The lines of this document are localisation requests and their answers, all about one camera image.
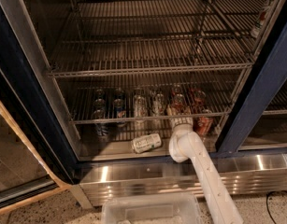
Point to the white green soda can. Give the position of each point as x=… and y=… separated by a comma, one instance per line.
x=146, y=143

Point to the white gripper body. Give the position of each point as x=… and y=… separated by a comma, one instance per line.
x=181, y=120

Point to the bottle on upper right shelf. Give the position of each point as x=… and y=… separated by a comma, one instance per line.
x=260, y=20

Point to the orange soda can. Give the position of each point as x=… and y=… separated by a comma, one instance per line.
x=198, y=98
x=203, y=124

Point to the open fridge glass door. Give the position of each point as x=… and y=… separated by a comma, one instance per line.
x=25, y=176

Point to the middle wire shelf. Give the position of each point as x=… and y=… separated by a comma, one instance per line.
x=218, y=100

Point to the wire shelf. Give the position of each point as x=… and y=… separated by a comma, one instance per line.
x=218, y=100
x=120, y=37

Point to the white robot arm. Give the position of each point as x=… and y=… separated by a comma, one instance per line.
x=185, y=144

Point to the red coke can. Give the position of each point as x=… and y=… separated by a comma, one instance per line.
x=178, y=104

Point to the front orange soda can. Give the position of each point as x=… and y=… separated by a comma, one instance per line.
x=203, y=124

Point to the silver can front middle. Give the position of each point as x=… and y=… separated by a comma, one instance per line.
x=140, y=108

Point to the blue fridge center post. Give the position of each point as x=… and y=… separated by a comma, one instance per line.
x=264, y=83

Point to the front blue pepsi can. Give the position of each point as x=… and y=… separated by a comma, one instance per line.
x=100, y=127

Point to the steel fridge bottom grille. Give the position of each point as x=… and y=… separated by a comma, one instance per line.
x=241, y=175

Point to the rear white soda can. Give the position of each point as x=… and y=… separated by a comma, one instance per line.
x=158, y=104

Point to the upper wire shelf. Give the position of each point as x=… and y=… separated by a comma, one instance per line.
x=120, y=37

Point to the clear plastic bin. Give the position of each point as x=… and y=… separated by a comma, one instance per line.
x=168, y=208

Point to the rear orange soda can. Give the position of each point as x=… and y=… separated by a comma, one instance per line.
x=198, y=98

